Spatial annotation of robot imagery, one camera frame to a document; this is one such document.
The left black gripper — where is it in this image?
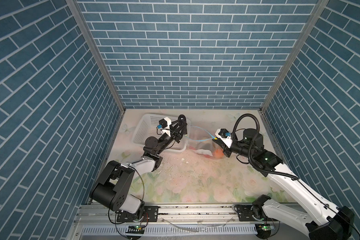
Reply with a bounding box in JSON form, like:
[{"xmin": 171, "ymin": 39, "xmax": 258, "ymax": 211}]
[{"xmin": 154, "ymin": 120, "xmax": 186, "ymax": 157}]

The clear zip bag blue zipper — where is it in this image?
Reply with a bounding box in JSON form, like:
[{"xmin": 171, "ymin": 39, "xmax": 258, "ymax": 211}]
[{"xmin": 187, "ymin": 126, "xmax": 225, "ymax": 159}]

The dark toy eggplant green stem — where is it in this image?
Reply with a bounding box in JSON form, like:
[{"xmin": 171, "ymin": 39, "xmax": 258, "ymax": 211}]
[{"xmin": 196, "ymin": 143, "xmax": 214, "ymax": 154}]

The orange toy tangerine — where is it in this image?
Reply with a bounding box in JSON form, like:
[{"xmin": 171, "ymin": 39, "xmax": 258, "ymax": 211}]
[{"xmin": 213, "ymin": 149, "xmax": 225, "ymax": 159}]

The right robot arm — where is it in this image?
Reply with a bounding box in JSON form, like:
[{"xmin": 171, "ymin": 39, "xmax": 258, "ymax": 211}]
[{"xmin": 213, "ymin": 129, "xmax": 355, "ymax": 240}]

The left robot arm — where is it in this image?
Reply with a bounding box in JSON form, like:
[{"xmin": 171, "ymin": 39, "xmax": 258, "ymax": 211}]
[{"xmin": 90, "ymin": 115, "xmax": 188, "ymax": 218}]

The white plastic perforated basket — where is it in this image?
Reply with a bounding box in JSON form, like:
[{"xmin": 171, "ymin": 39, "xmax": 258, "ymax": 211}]
[{"xmin": 132, "ymin": 114, "xmax": 188, "ymax": 153}]

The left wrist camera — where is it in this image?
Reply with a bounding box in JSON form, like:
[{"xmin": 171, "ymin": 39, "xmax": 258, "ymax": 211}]
[{"xmin": 157, "ymin": 117, "xmax": 172, "ymax": 137}]

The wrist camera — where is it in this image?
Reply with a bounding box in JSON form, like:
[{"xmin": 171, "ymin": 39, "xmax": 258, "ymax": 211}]
[
  {"xmin": 157, "ymin": 117, "xmax": 172, "ymax": 137},
  {"xmin": 215, "ymin": 129, "xmax": 233, "ymax": 148}
]

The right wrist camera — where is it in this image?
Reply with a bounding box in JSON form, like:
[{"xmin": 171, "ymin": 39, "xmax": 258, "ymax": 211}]
[{"xmin": 215, "ymin": 129, "xmax": 233, "ymax": 148}]

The black corrugated cable hose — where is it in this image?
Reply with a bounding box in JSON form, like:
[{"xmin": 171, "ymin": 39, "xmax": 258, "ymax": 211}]
[{"xmin": 231, "ymin": 113, "xmax": 299, "ymax": 181}]

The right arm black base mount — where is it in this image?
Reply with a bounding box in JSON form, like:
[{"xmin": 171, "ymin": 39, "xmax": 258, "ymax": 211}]
[{"xmin": 233, "ymin": 204, "xmax": 278, "ymax": 222}]

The aluminium front rail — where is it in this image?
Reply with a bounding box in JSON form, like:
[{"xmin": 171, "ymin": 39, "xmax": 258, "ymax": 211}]
[{"xmin": 73, "ymin": 203, "xmax": 312, "ymax": 226}]

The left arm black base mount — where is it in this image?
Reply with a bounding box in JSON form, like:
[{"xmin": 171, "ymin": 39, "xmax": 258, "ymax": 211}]
[{"xmin": 117, "ymin": 206, "xmax": 159, "ymax": 223}]

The white slotted cable duct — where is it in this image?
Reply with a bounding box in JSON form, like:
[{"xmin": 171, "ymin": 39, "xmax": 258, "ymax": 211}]
[{"xmin": 81, "ymin": 224, "xmax": 258, "ymax": 237}]

